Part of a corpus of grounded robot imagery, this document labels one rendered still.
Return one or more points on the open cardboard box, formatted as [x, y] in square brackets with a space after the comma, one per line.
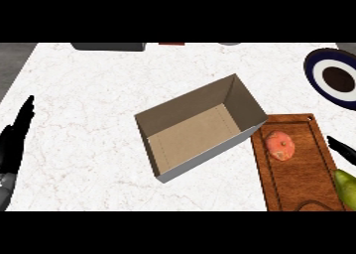
[202, 128]

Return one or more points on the small red-brown object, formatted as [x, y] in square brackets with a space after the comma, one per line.
[172, 43]

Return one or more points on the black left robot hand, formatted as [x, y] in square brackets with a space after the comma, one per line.
[13, 142]

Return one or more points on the green pear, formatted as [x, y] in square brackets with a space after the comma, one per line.
[351, 190]

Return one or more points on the brown wooden cutting board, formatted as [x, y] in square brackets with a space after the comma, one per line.
[295, 165]

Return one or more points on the dark grey flat appliance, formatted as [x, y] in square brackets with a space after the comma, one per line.
[109, 46]

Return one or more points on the orange-red round fruit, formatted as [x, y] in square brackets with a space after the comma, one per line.
[280, 145]

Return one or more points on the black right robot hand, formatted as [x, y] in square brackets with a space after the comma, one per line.
[349, 152]

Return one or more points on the blue and white plate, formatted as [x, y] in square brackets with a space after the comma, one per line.
[337, 79]

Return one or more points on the small grey round object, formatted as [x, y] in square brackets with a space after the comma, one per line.
[230, 43]

